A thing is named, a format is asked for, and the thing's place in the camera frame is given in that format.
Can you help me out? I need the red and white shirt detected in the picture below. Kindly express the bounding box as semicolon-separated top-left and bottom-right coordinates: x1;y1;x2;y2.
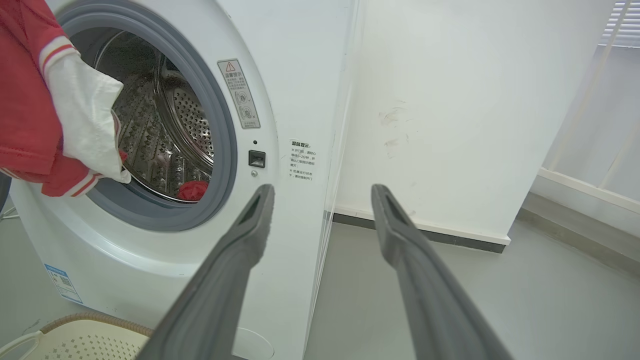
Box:
0;0;132;198

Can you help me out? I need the grey warning sticker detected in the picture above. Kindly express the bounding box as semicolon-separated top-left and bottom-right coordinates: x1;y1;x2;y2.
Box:
217;59;261;130

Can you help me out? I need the grey rubber door gasket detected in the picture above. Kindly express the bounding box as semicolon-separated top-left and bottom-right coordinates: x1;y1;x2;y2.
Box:
56;0;239;233

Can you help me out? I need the small red garment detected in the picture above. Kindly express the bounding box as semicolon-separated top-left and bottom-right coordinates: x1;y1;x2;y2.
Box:
177;180;210;202

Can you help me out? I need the cream plastic laundry basket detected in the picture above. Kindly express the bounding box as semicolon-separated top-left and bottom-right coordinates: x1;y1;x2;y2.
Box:
0;312;154;360

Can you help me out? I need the white front-load washing machine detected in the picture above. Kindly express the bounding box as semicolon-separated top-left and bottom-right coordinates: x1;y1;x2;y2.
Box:
9;0;362;360

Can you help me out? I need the white window blind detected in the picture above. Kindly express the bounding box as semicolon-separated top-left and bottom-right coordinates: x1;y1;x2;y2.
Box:
599;0;640;49

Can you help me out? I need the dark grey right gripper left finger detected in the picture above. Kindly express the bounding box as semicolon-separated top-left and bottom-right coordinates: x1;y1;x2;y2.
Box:
136;183;276;360

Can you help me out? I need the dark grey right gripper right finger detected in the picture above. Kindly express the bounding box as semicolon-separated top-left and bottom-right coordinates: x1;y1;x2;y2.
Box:
370;184;514;360

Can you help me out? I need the blue energy label sticker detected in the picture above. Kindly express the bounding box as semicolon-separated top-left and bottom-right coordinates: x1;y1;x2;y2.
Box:
44;263;84;305

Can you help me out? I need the white instruction sticker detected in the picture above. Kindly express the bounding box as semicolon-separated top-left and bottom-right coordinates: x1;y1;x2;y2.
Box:
287;138;317;182

